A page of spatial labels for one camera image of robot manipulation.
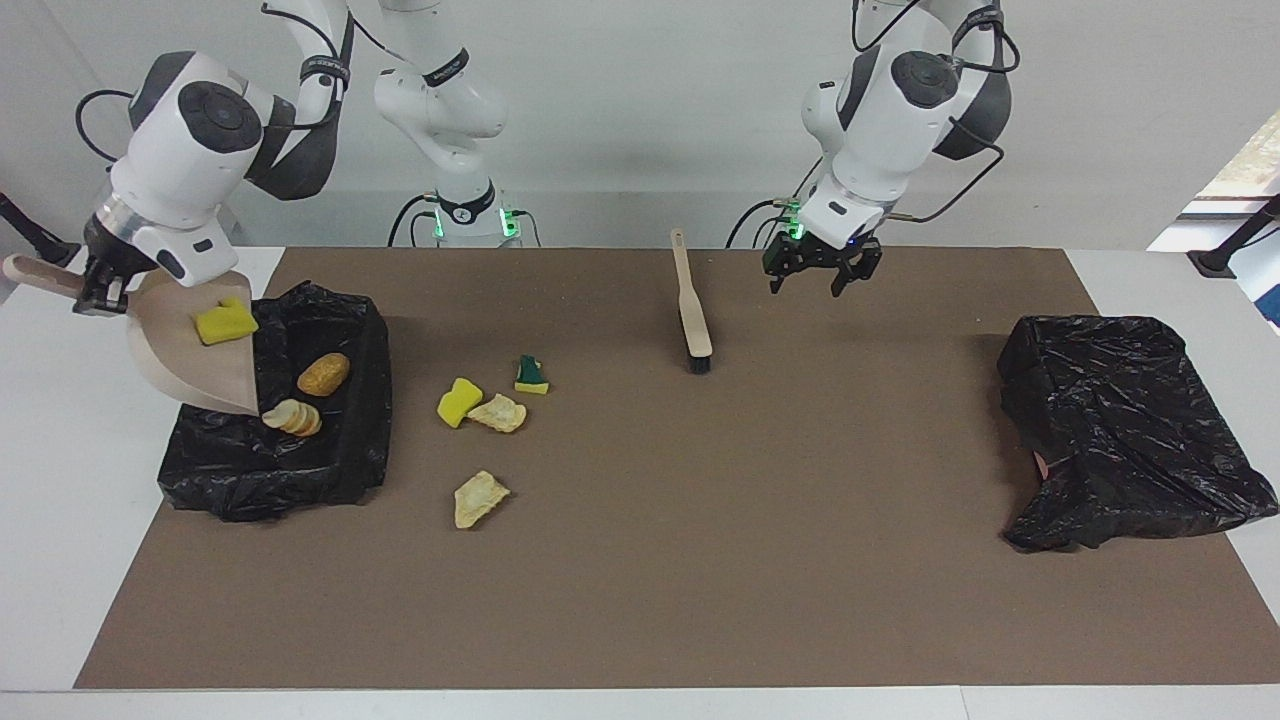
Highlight long beige chunk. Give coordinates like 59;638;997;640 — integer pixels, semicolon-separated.
453;470;510;529

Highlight plain yellow sponge piece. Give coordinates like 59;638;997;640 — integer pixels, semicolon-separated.
437;377;484;430

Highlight beige brush black bristles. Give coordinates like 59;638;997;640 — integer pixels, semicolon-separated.
670;228;714;375

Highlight black bag-lined trash bin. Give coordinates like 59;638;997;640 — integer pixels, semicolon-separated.
157;281;394;523

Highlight small beige chunk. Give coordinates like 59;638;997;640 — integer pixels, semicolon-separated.
466;394;528;435

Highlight notched yellow sponge piece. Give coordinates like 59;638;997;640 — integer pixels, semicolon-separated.
195;296;260;347

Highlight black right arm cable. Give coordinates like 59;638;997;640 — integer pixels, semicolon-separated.
75;0;356;166

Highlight brown table mat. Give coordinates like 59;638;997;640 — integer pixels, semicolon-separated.
73;247;1280;690

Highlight striped croissant bread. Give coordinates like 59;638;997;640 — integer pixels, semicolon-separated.
262;398;323;438

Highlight brown oval bread roll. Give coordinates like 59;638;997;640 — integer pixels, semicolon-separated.
297;352;352;397

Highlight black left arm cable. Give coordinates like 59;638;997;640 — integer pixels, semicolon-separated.
850;0;1021;224

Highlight black left base cable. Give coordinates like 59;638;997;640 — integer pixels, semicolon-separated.
727;195;803;249

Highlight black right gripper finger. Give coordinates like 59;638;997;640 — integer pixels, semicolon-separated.
73;283;130;318

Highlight black bag bin pink edge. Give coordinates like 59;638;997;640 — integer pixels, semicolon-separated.
997;314;1280;553

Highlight beige plastic dustpan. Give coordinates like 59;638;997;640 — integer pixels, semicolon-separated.
2;253;263;416

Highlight black clamp stand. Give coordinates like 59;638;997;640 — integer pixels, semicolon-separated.
0;190;81;273
1187;193;1280;279

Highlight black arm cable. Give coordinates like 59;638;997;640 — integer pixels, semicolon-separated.
850;0;1021;224
75;0;356;166

